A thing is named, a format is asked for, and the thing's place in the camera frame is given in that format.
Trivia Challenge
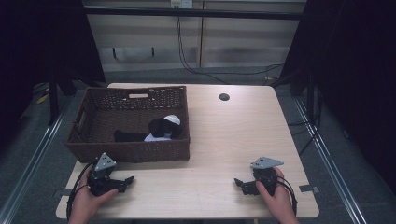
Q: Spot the white wall socket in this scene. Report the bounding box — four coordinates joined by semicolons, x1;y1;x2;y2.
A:
170;0;194;9

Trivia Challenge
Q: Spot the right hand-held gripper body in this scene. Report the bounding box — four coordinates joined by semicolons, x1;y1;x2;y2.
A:
248;156;285;197

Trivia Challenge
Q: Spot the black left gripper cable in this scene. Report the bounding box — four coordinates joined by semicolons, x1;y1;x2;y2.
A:
65;161;95;221

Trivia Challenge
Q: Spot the black metal stand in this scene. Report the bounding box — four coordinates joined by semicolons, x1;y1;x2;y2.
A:
47;81;61;127

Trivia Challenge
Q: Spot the black wall cable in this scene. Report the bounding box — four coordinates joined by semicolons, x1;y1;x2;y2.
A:
176;15;285;86

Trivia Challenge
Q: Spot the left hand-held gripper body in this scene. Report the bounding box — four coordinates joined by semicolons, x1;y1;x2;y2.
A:
86;152;126;198

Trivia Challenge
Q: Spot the black horizontal rail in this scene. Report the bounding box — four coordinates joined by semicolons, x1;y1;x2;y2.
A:
83;7;304;21

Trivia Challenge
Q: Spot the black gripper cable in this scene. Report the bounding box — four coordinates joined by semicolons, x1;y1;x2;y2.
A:
276;175;299;217
65;161;95;221

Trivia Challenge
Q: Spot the yellow floor object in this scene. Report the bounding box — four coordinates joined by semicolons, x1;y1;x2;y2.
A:
35;92;50;105

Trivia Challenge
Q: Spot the metal floor rail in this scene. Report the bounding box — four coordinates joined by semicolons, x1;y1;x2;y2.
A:
293;98;368;224
0;99;76;224

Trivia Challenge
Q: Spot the black and white sock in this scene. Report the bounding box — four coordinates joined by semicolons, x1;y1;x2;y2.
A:
148;114;184;140
113;129;173;144

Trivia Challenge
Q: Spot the brown wicker basket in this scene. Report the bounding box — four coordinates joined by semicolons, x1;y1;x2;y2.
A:
64;85;191;164

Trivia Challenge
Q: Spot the person's right hand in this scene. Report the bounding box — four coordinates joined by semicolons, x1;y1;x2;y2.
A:
255;166;301;224

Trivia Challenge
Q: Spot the black curtain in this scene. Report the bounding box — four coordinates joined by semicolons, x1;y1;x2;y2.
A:
279;0;396;194
0;0;106;150

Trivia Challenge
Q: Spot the person's left hand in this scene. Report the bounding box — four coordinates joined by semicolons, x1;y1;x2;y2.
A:
68;183;120;224

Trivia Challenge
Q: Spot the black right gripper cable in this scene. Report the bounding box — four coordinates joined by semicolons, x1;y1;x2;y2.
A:
276;175;299;217

